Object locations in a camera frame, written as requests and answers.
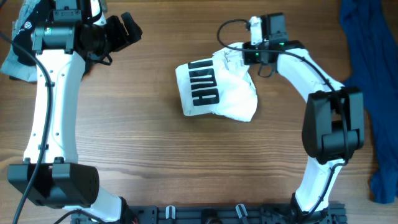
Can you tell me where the white Puma t-shirt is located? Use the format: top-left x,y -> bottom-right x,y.
175,47 -> 258,122

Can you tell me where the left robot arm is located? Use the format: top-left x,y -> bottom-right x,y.
7,1 -> 142,223

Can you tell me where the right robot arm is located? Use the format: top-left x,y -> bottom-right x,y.
243,13 -> 364,223

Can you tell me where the black garment with logo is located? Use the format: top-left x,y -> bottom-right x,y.
13,0 -> 56,66

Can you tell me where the light blue folded garment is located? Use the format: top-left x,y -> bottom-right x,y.
1,0 -> 40,82

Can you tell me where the navy blue garment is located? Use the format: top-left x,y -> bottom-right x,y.
340,0 -> 397,204

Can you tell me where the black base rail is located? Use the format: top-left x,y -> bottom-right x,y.
70,203 -> 348,224

